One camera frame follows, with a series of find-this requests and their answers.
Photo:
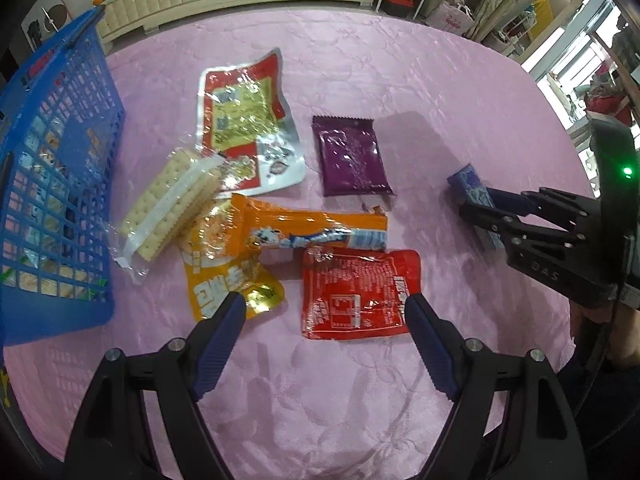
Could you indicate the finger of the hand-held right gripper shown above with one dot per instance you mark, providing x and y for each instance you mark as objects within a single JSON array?
[
  {"x": 487, "y": 220},
  {"x": 515, "y": 202}
]

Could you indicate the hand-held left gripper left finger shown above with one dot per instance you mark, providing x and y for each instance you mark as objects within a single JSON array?
[{"x": 217, "y": 350}]

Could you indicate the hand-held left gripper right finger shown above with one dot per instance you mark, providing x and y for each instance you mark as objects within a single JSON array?
[{"x": 432, "y": 350}]

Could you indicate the small blue snack box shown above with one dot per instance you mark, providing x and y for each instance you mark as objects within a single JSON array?
[{"x": 467, "y": 182}]

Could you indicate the purple snack packet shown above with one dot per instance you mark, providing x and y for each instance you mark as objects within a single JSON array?
[{"x": 350, "y": 160}]

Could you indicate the long orange snack packet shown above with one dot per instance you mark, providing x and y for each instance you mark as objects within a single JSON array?
[{"x": 310, "y": 230}]

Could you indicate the clear cracker packet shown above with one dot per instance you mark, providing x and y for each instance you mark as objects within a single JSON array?
[{"x": 165, "y": 205}]

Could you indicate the blue plastic basket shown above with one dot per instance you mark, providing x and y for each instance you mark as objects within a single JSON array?
[{"x": 50, "y": 325}]

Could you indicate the red white yellow snack packet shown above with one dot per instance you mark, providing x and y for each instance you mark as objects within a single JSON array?
[{"x": 240, "y": 115}]

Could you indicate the pink tablecloth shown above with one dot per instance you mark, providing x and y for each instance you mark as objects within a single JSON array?
[{"x": 325, "y": 410}]

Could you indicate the arched floor mirror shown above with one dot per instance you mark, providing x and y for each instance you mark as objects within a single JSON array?
[{"x": 545, "y": 20}]

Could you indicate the pink bag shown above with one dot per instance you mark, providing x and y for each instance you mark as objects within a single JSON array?
[{"x": 450, "y": 20}]

